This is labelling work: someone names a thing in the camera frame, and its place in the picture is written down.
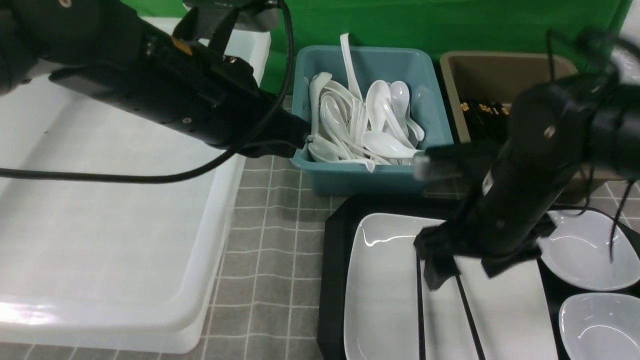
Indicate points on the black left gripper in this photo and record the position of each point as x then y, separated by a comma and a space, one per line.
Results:
196, 93

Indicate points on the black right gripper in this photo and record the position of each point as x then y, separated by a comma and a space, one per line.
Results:
495, 221

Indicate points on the large white square plate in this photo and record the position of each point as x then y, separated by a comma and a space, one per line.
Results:
380, 302

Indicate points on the white small dish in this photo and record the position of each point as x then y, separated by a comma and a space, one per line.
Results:
582, 252
600, 326

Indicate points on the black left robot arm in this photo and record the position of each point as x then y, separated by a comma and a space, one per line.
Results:
102, 49

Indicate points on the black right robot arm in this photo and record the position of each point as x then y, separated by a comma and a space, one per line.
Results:
613, 125

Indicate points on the black serving tray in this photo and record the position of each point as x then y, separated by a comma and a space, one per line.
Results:
339, 234

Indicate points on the pile of white spoons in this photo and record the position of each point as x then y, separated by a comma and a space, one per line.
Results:
371, 132

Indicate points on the pile of black chopsticks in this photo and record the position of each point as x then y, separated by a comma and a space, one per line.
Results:
486, 120

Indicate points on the grey checkered tablecloth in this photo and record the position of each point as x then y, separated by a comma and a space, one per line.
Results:
264, 301

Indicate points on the upright white spoon in bin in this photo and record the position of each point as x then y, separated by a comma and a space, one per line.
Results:
352, 81

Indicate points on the brown plastic bin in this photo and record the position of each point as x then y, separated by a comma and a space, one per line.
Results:
490, 75

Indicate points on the teal plastic bin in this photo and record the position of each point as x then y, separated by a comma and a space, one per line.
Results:
409, 65

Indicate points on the large white plastic tub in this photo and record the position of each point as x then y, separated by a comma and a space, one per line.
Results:
104, 265

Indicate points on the green backdrop cloth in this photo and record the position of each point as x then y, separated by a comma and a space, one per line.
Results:
438, 26

